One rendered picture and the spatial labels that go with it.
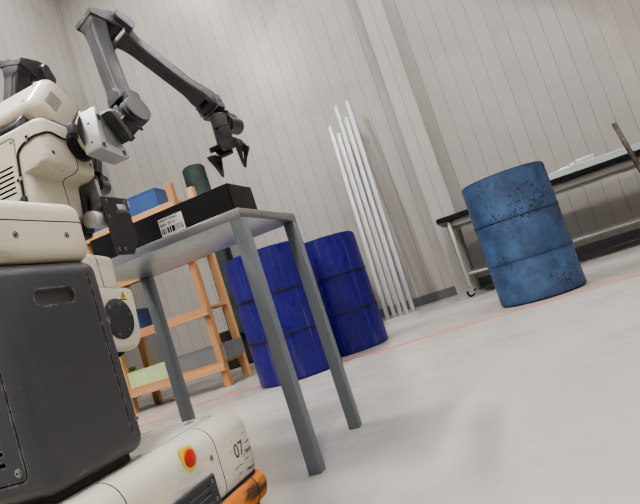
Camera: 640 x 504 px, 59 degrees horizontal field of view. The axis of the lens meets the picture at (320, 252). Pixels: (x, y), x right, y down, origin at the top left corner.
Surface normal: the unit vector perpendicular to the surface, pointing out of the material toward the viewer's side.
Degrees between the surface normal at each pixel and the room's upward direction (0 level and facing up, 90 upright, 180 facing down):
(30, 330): 90
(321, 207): 90
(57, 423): 90
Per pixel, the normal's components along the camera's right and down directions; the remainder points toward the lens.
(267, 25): -0.27, 0.00
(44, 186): 0.89, -0.32
